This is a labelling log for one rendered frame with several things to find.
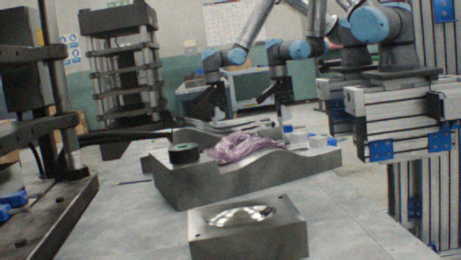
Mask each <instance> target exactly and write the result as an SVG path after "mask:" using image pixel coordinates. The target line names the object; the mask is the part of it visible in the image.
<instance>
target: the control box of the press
mask: <svg viewBox="0 0 461 260"><path fill-rule="evenodd" d="M0 44H1V45H13V46H19V47H21V46H25V47H31V48H36V47H42V46H43V45H44V40H43V33H42V30H41V24H40V14H39V12H38V10H37V9H34V8H31V7H25V6H19V7H9V8H6V9H2V10H0ZM48 68H49V67H48V63H43V62H37V63H32V64H31V66H29V67H19V68H15V69H9V70H5V71H0V76H1V82H2V87H3V89H2V90H3V93H4V96H5V102H6V106H7V111H8V113H11V112H16V116H17V119H18V122H20V121H23V118H22V115H23V114H22V112H23V113H26V111H28V110H32V116H33V118H43V117H48V116H51V115H50V112H49V107H51V106H53V107H55V103H54V98H53V91H52V86H51V83H50V76H49V69H48ZM38 141H39V148H40V154H41V157H42V161H43V164H44V169H43V166H42V164H41V161H40V156H39V154H38V152H37V150H36V149H35V146H34V145H33V143H32V142H29V143H28V147H30V148H31V150H32V153H33V155H34V156H35V159H36V164H37V165H38V169H39V172H40V175H39V176H38V177H39V179H43V180H45V177H46V179H53V178H55V170H56V162H57V158H58V149H57V146H56V141H55V139H54V132H47V133H45V134H44V135H43V136H42V137H39V138H38Z"/></svg>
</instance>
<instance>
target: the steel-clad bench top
mask: <svg viewBox="0 0 461 260"><path fill-rule="evenodd" d="M151 140H153V139H146V140H140V141H133V142H132V143H131V144H130V145H129V147H128V148H127V149H126V151H125V152H124V154H123V155H122V157H121V158H120V160H119V162H118V163H117V165H116V166H115V167H114V170H113V171H111V173H110V174H109V176H108V178H107V179H106V180H105V181H104V183H103V186H102V187H101V188H100V189H99V192H98V193H97V194H96V195H95V197H94V199H93V200H92V202H91V204H90V205H89V207H88V208H87V209H86V211H85V212H84V213H83V215H82V217H81V219H80V220H79V221H78V222H77V224H76V226H75V227H74V229H73V230H72V232H71V234H70V235H69V236H68V238H67V240H66V241H65V242H64V244H63V246H62V247H61V249H59V251H58V253H57V254H56V256H55V258H54V259H53V260H192V257H191V253H190V248H189V243H188V210H187V211H182V212H177V211H176V210H175V209H174V208H173V207H172V205H171V204H170V203H169V202H168V201H167V200H166V199H165V197H163V195H162V194H161V193H160V191H159V190H158V189H157V188H156V187H155V184H154V179H153V174H152V172H149V173H145V174H143V173H142V166H141V162H140V155H141V154H142V151H143V150H144V146H145V145H146V143H147V142H151ZM144 179H145V180H148V179H152V181H145V182H139V183H128V184H123V185H122V184H117V185H111V184H112V183H126V182H132V181H138V180H144ZM110 185H111V186H110ZM284 193H286V195H287V196H288V197H289V198H290V199H291V201H292V202H293V204H294V205H295V207H296V208H297V209H298V210H299V213H300V214H301V215H302V216H303V217H304V218H305V221H306V227H307V234H308V248H309V255H310V257H309V258H302V259H297V260H444V259H443V258H442V257H441V256H439V255H438V254H437V253H436V252H434V251H432V249H431V248H429V247H428V246H426V245H425V244H424V243H423V242H422V241H420V240H419V239H418V238H416V237H415V236H414V235H413V234H410V232H409V231H407V230H405V229H404V228H403V226H401V225H400V224H399V223H398V222H396V221H394V220H393V218H392V217H389V216H388V215H387V214H386V213H385V212H383V211H381V209H380V208H378V207H377V206H376V205H375V204H373V203H372V202H370V201H369V200H368V199H367V198H366V197H364V196H363V195H361V194H360V193H359V192H358V191H357V190H355V189H354V188H353V187H352V186H351V185H349V184H348V183H347V182H345V181H343V180H342V178H340V177H339V176H338V175H336V174H335V173H334V172H333V171H331V170H328V171H325V172H322V173H319V174H315V175H311V176H308V177H306V178H303V179H297V180H295V181H292V182H289V183H284V184H281V185H278V186H275V187H271V188H266V189H264V190H261V191H257V192H255V193H250V194H244V195H241V196H238V197H233V198H229V199H226V200H224V201H221V202H215V203H213V204H209V205H207V206H200V207H212V206H217V205H222V204H227V203H232V202H241V201H246V200H251V199H256V198H261V197H270V196H275V195H279V194H284ZM195 208H198V207H195Z"/></svg>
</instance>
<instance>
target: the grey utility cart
mask: <svg viewBox="0 0 461 260"><path fill-rule="evenodd" d="M220 72H222V73H223V76H224V78H225V79H226V80H227V81H228V82H229V83H230V99H231V106H232V111H233V118H234V119H236V113H237V112H236V111H237V110H238V109H249V108H253V107H259V106H264V105H266V106H268V105H270V104H271V105H272V109H274V110H276V105H275V104H274V97H273V93H272V94H271V96H270V100H265V101H264V102H263V103H262V104H258V103H257V102H253V103H252V100H244V101H239V102H235V90H234V85H233V78H232V77H235V76H240V75H246V74H251V73H253V74H254V73H264V72H268V77H269V85H270V86H271V85H272V84H274V81H271V80H270V76H269V70H268V67H252V69H246V70H241V71H235V72H225V71H223V70H221V69H220Z"/></svg>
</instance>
